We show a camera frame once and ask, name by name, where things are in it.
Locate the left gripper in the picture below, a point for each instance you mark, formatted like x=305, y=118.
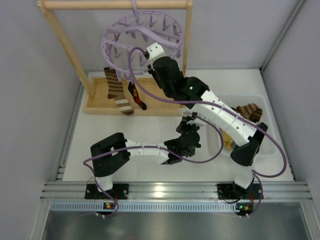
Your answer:
x=186, y=127

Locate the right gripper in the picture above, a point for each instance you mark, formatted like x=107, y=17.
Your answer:
x=155, y=75

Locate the argyle sock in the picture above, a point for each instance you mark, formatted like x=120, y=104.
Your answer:
x=135, y=95

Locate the purple round clip hanger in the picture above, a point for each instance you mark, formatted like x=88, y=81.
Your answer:
x=141, y=28

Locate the brown striped sock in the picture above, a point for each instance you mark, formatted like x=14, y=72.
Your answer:
x=250, y=112
x=116, y=92

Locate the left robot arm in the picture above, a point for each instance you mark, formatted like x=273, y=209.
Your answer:
x=113, y=152

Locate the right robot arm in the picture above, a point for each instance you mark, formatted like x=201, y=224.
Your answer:
x=200, y=100

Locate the wooden hanger rack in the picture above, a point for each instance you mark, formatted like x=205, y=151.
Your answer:
x=96, y=102

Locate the mustard yellow sock in basket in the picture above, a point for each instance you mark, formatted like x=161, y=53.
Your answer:
x=228, y=142

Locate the white plastic basket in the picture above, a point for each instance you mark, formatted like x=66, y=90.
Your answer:
x=267, y=148

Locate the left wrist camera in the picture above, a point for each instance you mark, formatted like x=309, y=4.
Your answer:
x=192, y=117

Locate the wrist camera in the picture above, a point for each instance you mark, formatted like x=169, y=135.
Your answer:
x=155, y=52
x=192, y=117

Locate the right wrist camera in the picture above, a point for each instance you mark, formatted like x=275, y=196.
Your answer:
x=155, y=52

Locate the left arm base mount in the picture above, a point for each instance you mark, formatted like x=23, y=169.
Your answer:
x=119, y=191

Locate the aluminium mounting rail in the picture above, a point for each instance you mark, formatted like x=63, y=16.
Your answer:
x=180, y=182

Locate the white slotted cable duct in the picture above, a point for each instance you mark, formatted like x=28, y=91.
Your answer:
x=174, y=207

